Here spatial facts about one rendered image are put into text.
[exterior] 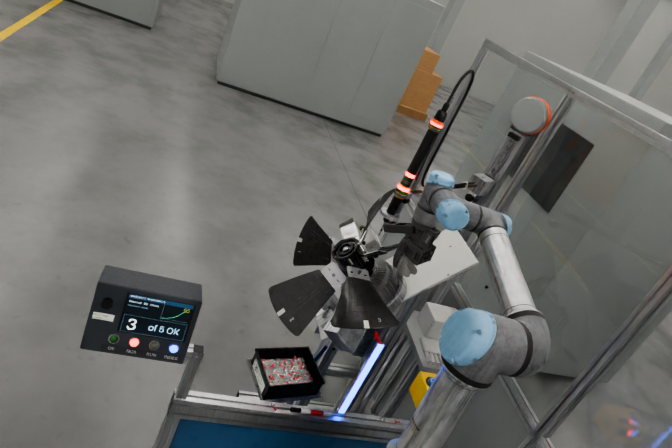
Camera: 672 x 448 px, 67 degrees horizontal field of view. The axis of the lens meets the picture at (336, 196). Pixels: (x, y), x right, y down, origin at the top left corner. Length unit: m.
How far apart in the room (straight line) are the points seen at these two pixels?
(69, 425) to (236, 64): 5.35
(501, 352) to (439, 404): 0.18
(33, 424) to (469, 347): 2.03
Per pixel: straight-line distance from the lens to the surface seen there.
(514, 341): 1.10
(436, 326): 2.34
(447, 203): 1.32
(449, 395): 1.15
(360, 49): 7.27
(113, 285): 1.38
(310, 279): 1.96
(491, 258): 1.32
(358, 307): 1.76
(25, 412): 2.70
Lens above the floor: 2.15
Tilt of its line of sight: 24 degrees down
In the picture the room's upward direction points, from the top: 25 degrees clockwise
